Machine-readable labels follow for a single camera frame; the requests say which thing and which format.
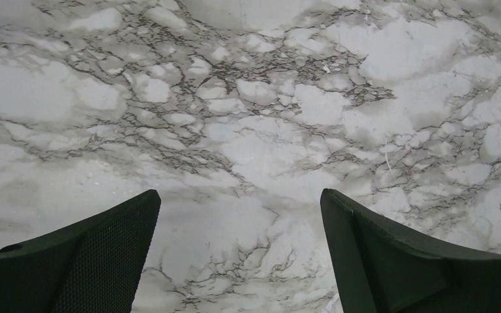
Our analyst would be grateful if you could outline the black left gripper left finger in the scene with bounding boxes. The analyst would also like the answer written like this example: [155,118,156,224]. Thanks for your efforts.
[0,190,160,312]

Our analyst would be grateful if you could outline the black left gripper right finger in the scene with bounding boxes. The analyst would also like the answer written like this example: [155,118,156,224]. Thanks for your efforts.
[320,189,501,313]

